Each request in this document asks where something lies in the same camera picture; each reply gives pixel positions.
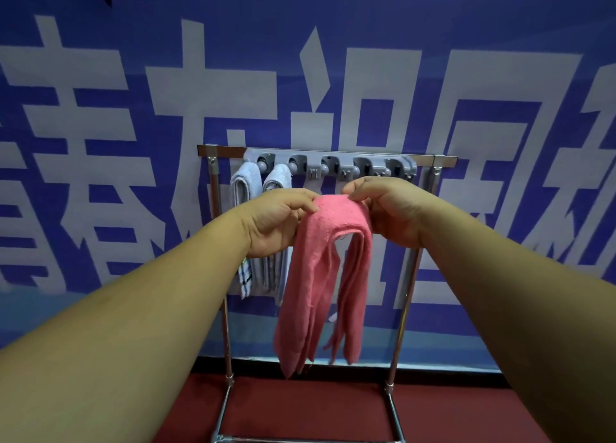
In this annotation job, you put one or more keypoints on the person's left hand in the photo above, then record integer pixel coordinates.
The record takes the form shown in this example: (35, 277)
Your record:
(274, 223)

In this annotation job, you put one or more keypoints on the person's right hand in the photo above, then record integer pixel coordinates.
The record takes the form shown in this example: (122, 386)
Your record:
(394, 206)

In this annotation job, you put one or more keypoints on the plain light blue towel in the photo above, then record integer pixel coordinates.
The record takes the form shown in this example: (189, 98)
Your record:
(279, 178)

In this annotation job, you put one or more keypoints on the striped light blue towel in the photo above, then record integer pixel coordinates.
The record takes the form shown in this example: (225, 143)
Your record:
(245, 182)

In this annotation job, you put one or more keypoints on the pink towel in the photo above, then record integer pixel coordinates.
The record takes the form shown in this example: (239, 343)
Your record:
(317, 274)

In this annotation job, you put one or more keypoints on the metal towel rack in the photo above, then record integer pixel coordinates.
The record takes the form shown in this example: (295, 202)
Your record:
(221, 151)

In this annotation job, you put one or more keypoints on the person's left forearm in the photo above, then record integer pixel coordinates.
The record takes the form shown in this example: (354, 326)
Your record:
(120, 341)

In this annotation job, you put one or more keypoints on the person's right forearm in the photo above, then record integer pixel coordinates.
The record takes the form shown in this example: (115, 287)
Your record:
(534, 322)

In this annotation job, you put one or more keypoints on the grey plastic clip strip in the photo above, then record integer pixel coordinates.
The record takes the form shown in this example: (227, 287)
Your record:
(332, 161)

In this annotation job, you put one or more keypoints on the blue banner with white characters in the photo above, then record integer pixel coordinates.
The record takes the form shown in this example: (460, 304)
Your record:
(433, 19)

